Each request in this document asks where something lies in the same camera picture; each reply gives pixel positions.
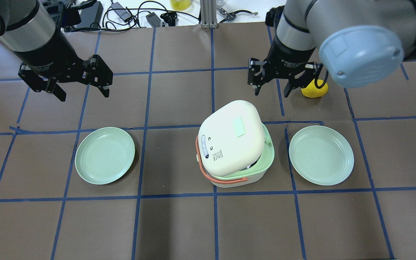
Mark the black box device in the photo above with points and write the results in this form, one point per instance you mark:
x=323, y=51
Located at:
x=90, y=19

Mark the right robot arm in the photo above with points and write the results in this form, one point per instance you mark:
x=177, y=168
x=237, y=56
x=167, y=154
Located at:
x=359, y=42

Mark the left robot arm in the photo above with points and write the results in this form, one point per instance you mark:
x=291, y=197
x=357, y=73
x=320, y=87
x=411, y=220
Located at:
x=31, y=29

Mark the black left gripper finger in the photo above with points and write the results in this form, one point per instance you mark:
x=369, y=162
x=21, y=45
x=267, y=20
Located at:
x=104, y=89
x=53, y=88

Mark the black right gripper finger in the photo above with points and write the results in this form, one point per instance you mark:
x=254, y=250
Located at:
x=257, y=88
x=292, y=84

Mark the right green plate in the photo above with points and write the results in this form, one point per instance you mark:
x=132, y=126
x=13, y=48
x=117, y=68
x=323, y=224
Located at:
x=321, y=155

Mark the left green plate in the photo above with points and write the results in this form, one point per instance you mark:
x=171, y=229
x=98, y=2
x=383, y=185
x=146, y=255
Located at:
x=105, y=155

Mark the yellow cup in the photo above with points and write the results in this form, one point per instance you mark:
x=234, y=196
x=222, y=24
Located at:
x=180, y=5

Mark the green plate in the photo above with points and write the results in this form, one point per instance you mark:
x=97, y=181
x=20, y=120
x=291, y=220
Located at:
x=321, y=155
x=105, y=155

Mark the small grey adapter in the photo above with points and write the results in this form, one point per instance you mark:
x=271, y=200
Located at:
x=153, y=20

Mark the aluminium profile post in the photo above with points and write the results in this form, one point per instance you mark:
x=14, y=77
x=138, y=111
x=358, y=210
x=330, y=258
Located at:
x=208, y=14

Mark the black power adapter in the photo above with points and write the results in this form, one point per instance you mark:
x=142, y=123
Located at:
x=121, y=12

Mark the black pliers tool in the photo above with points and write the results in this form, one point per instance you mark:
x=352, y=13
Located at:
x=230, y=16

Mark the yellow toy potato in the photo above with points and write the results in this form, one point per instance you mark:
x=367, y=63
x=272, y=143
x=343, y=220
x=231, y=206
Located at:
x=315, y=89

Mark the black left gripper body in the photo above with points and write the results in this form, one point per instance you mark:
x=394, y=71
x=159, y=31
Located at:
x=46, y=50

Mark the white rice cooker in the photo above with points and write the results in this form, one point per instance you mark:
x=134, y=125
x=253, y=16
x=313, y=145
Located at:
x=233, y=146

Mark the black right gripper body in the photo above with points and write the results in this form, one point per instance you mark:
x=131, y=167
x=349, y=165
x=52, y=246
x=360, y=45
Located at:
x=290, y=53

